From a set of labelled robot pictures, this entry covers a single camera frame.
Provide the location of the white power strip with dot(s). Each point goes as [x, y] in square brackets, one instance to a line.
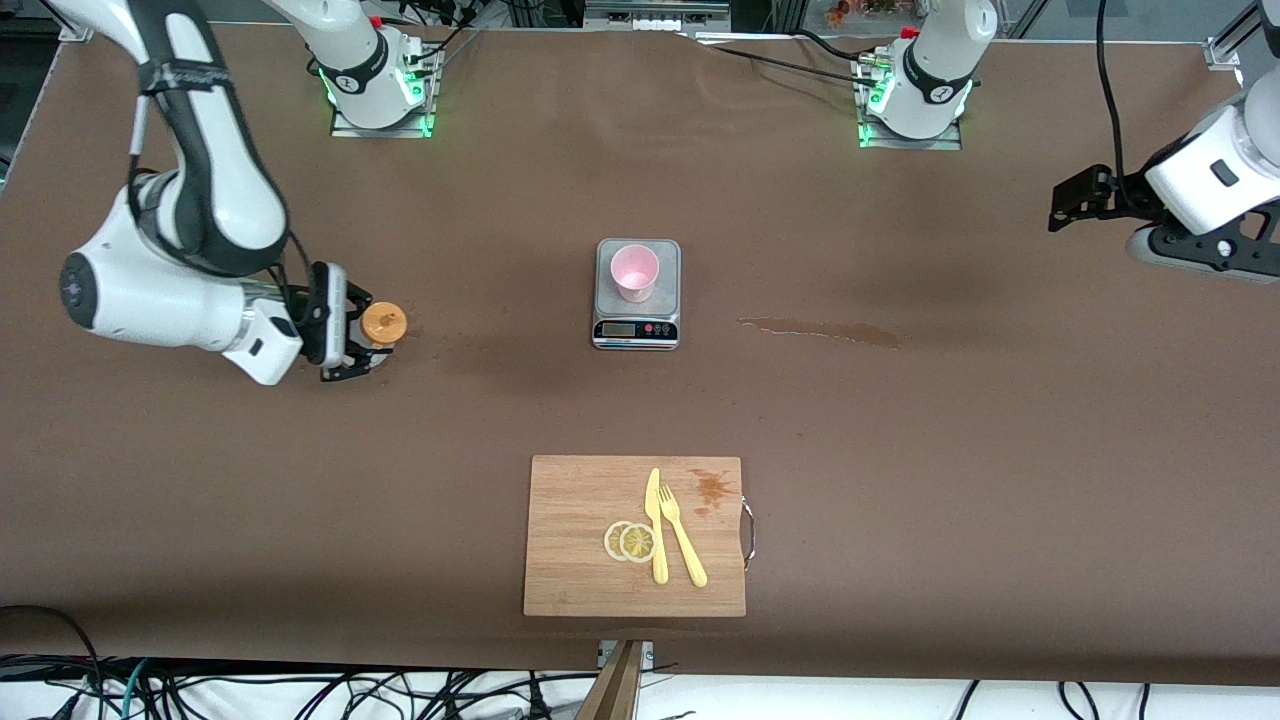
[655, 23]

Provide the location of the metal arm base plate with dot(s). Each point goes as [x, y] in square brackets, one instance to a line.
[910, 144]
[380, 131]

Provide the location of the aluminium frame corner bracket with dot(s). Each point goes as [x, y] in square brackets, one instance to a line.
[1222, 55]

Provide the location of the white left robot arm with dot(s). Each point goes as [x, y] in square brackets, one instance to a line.
[935, 60]

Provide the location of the yellow plastic knife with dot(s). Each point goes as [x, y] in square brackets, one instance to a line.
[658, 545]

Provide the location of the pink plastic cup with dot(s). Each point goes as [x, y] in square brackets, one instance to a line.
[635, 272]

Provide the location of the small metal table bracket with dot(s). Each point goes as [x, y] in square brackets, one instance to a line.
[648, 655]

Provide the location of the clear sauce bottle orange cap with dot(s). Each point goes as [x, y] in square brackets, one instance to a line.
[383, 323]

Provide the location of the lemon slice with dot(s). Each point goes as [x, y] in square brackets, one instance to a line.
[611, 541]
[638, 543]

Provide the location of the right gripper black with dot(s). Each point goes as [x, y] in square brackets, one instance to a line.
[321, 312]

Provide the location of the yellow plastic fork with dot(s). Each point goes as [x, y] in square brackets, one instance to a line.
[685, 550]

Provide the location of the wooden cutting board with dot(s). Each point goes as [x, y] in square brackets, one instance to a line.
[580, 520]

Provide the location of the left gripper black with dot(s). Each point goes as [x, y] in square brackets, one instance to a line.
[1119, 193]

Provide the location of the wooden post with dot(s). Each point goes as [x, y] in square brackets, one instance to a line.
[612, 690]

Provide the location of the silver digital kitchen scale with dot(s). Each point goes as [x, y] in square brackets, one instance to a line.
[636, 328]

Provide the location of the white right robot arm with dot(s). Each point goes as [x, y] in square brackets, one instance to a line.
[200, 200]

